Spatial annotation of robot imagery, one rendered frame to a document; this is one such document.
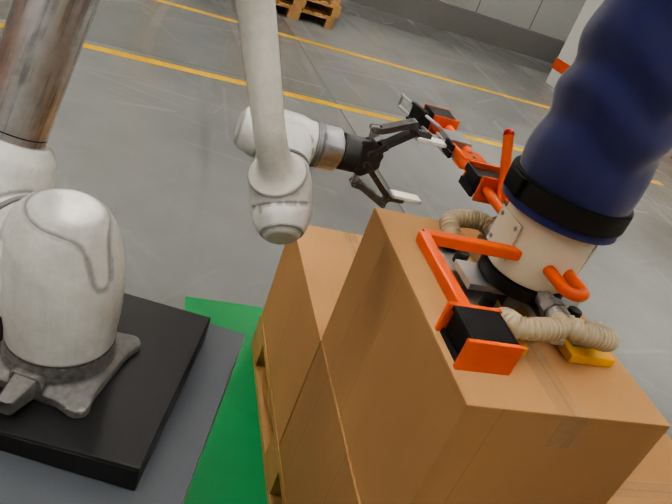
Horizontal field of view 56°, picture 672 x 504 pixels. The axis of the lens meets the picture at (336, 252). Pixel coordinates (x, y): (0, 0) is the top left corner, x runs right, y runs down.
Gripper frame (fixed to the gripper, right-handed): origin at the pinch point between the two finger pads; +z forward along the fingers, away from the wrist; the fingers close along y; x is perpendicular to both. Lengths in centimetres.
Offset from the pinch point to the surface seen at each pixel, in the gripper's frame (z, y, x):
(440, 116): 12.7, -3.9, -29.9
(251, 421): -8, 107, -26
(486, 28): 466, 74, -913
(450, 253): 4.2, 9.9, 15.9
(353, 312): -6.2, 34.4, 7.0
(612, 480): 30, 27, 56
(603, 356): 26, 11, 42
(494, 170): 16.6, -3.1, -2.4
